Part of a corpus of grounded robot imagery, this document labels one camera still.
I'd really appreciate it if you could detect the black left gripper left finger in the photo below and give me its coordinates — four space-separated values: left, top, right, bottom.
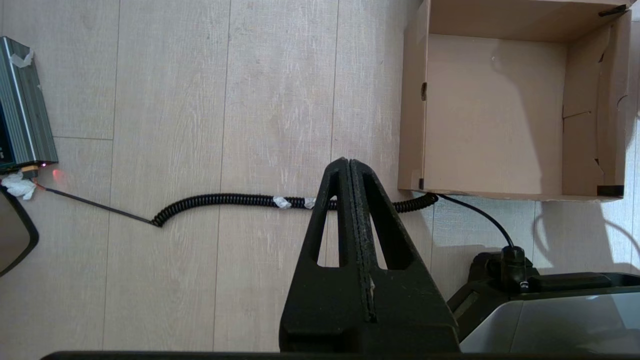
279 158 372 352

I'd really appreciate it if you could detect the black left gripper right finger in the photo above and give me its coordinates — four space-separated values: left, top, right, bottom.
350 159 461 352

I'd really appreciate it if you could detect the brown cardboard shoe box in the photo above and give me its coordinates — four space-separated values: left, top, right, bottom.
397 0 634 202

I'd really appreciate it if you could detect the black grey robot base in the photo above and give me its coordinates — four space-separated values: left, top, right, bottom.
446 247 640 354

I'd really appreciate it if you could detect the white crumpled tissue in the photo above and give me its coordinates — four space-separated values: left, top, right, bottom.
0 171 37 202

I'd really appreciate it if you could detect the grey metal power inverter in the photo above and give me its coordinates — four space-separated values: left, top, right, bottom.
0 35 60 176

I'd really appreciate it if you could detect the black coiled cable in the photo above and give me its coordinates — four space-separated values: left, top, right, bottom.
32 182 517 251

